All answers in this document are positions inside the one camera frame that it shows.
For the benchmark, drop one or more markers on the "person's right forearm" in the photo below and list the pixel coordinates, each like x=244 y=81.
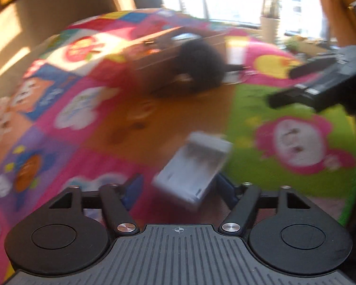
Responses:
x=332 y=12

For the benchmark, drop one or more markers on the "colourful printed play mat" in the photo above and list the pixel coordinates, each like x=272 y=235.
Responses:
x=255 y=160

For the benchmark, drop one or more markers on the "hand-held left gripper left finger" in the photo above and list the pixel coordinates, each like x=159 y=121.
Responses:
x=133 y=188

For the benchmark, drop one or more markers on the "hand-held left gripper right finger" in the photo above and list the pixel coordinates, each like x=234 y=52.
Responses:
x=225 y=190

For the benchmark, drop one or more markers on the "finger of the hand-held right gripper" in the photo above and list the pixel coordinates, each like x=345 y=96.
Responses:
x=311 y=66
x=287 y=97

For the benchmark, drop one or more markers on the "white potted plant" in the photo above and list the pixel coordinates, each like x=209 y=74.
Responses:
x=269 y=28

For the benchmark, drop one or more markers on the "white plastic case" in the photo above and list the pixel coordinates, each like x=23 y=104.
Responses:
x=192 y=166

